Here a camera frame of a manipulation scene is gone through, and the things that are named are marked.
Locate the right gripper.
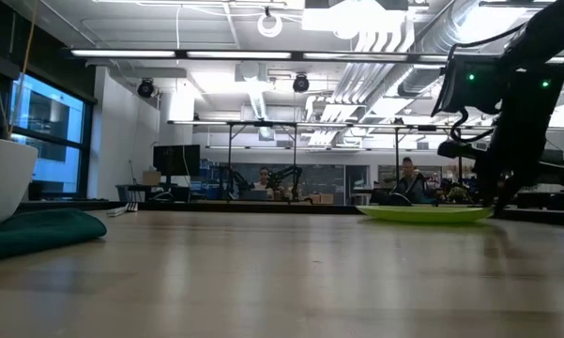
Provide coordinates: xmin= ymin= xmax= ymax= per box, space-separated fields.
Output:
xmin=437 ymin=64 xmax=564 ymax=218

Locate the lime green plate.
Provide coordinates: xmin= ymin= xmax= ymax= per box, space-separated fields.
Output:
xmin=356 ymin=204 xmax=495 ymax=224

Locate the white bowl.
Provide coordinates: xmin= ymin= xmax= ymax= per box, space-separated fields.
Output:
xmin=0 ymin=135 xmax=39 ymax=230

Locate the small potted plant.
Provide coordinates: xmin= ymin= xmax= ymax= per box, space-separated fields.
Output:
xmin=445 ymin=186 xmax=470 ymax=205

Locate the person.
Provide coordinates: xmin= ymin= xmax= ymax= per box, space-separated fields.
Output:
xmin=393 ymin=157 xmax=431 ymax=205
xmin=255 ymin=166 xmax=276 ymax=201

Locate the long light bar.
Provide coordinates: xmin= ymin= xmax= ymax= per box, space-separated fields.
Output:
xmin=68 ymin=48 xmax=564 ymax=66

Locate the black computer monitor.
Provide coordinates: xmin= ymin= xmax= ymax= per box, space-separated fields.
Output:
xmin=152 ymin=144 xmax=202 ymax=178

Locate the dark-framed window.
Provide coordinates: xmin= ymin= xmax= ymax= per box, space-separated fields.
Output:
xmin=0 ymin=69 xmax=94 ymax=199

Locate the dark green folded cloth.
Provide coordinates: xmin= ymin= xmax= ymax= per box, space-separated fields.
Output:
xmin=0 ymin=207 xmax=108 ymax=263

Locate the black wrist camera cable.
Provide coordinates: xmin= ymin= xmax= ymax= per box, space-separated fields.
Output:
xmin=449 ymin=106 xmax=497 ymax=145

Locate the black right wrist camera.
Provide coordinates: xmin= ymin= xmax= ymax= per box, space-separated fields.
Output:
xmin=430 ymin=54 xmax=506 ymax=117

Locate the silver ventilation duct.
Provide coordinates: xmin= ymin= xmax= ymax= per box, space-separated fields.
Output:
xmin=397 ymin=0 xmax=536 ymax=99

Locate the black background workstation frame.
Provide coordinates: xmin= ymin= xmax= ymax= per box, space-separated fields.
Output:
xmin=168 ymin=119 xmax=464 ymax=204

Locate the black ceiling camera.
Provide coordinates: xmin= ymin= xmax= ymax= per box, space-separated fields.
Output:
xmin=137 ymin=78 xmax=157 ymax=100
xmin=292 ymin=73 xmax=311 ymax=94

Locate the white coiled cable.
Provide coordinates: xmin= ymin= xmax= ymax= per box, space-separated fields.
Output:
xmin=256 ymin=11 xmax=284 ymax=38

